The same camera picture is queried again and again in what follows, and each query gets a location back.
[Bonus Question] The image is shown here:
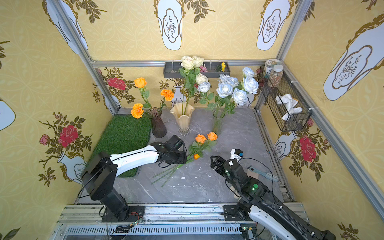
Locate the small orange flower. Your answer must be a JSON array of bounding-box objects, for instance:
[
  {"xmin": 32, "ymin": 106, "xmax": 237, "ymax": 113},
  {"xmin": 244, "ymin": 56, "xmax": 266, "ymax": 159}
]
[
  {"xmin": 193, "ymin": 132, "xmax": 218, "ymax": 152},
  {"xmin": 187, "ymin": 135, "xmax": 209, "ymax": 160}
]

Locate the orange carnation flower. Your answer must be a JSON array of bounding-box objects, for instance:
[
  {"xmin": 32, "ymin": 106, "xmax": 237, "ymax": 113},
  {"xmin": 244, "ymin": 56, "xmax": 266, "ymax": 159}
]
[{"xmin": 131, "ymin": 103, "xmax": 151, "ymax": 119}]

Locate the orange marigold flower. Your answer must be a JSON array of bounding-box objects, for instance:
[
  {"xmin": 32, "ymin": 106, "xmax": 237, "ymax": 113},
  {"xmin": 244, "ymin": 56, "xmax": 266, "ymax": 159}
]
[{"xmin": 159, "ymin": 89, "xmax": 174, "ymax": 110}]

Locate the white rose pile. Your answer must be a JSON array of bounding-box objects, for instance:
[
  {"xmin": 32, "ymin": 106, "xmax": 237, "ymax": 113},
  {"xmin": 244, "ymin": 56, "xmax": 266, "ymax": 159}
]
[{"xmin": 197, "ymin": 82, "xmax": 220, "ymax": 118}]

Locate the orange rose flower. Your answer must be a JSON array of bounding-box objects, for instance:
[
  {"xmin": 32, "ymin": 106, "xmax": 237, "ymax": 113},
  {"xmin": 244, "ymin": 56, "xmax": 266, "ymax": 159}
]
[{"xmin": 134, "ymin": 78, "xmax": 152, "ymax": 109}]

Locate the cream rose single stem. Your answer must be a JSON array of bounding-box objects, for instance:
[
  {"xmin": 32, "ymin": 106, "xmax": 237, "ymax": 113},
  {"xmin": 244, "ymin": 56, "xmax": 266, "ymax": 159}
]
[{"xmin": 183, "ymin": 70, "xmax": 209, "ymax": 104}]

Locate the cream rose flower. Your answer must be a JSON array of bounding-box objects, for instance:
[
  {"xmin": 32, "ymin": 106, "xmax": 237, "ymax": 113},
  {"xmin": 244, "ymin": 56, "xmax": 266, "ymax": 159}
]
[{"xmin": 178, "ymin": 55, "xmax": 205, "ymax": 116}]

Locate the white rose flower large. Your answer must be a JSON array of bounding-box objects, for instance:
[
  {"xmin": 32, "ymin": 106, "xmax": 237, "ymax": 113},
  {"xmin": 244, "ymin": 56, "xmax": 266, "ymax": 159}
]
[{"xmin": 226, "ymin": 76, "xmax": 239, "ymax": 88}]

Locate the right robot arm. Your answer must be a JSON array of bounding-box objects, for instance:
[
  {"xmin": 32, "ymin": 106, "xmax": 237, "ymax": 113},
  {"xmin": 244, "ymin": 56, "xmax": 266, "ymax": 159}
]
[{"xmin": 211, "ymin": 156, "xmax": 336, "ymax": 240}]

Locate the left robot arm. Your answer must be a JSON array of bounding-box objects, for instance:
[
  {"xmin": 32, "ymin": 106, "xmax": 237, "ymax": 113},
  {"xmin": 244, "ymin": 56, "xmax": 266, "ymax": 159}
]
[{"xmin": 81, "ymin": 135, "xmax": 187, "ymax": 223}]

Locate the orange tulip flower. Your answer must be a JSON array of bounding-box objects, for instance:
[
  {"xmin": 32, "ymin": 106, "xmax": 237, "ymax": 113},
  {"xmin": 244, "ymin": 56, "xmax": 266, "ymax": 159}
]
[{"xmin": 151, "ymin": 154, "xmax": 201, "ymax": 187}]

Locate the purple ribbed glass vase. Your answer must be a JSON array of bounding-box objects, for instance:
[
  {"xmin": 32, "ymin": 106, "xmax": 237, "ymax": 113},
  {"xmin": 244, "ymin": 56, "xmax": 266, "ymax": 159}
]
[{"xmin": 147, "ymin": 108, "xmax": 167, "ymax": 138}]

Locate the teal scrub brush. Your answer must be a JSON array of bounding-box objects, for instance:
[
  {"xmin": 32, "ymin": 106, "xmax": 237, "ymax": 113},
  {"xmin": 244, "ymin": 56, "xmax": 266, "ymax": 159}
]
[{"xmin": 249, "ymin": 167, "xmax": 279, "ymax": 182}]

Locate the cream fluted glass vase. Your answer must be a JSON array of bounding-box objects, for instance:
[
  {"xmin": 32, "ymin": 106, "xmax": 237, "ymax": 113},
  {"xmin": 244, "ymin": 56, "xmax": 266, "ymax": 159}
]
[{"xmin": 170, "ymin": 102, "xmax": 195, "ymax": 136}]

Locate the green artificial grass mat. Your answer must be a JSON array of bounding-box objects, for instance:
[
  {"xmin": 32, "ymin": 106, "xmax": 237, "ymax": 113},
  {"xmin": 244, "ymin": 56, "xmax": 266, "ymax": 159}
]
[{"xmin": 89, "ymin": 115, "xmax": 152, "ymax": 162}]

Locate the clear glass vase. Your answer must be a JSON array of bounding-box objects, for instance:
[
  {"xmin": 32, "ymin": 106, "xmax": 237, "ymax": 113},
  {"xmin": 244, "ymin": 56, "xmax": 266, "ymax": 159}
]
[{"xmin": 213, "ymin": 109, "xmax": 225, "ymax": 135}]

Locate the pink flower on shelf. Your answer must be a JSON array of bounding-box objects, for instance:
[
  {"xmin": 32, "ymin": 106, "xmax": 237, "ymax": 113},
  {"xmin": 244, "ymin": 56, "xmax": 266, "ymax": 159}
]
[{"xmin": 200, "ymin": 66, "xmax": 208, "ymax": 73}]

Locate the white cloth figure in basket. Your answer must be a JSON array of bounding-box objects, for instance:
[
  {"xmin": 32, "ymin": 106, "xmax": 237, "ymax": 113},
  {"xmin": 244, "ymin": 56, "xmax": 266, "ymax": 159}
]
[{"xmin": 275, "ymin": 94, "xmax": 303, "ymax": 121}]

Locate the yellow flower on shelf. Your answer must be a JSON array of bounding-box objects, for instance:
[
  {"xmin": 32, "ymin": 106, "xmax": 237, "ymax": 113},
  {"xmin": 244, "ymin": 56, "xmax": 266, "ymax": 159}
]
[{"xmin": 221, "ymin": 62, "xmax": 227, "ymax": 73}]

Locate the jar with white lid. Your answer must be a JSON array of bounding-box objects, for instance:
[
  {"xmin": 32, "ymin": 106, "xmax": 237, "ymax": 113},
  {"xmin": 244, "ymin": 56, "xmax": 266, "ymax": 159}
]
[{"xmin": 268, "ymin": 65, "xmax": 284, "ymax": 88}]

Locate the jar with patterned lid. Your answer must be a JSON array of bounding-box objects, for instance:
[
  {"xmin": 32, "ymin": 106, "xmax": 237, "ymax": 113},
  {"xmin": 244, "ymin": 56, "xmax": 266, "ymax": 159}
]
[{"xmin": 264, "ymin": 59, "xmax": 281, "ymax": 79}]

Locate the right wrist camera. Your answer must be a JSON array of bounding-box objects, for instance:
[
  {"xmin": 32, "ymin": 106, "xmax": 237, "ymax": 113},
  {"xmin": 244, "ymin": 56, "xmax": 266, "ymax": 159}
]
[{"xmin": 230, "ymin": 149, "xmax": 244, "ymax": 162}]

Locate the grey wall shelf tray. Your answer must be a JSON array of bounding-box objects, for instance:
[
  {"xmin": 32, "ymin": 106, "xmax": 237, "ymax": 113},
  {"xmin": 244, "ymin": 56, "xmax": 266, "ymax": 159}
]
[{"xmin": 162, "ymin": 60, "xmax": 231, "ymax": 79}]

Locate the black wire basket shelf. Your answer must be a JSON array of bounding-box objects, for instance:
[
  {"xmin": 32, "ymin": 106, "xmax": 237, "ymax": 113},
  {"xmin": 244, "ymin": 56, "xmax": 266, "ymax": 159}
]
[{"xmin": 256, "ymin": 66, "xmax": 312, "ymax": 132}]

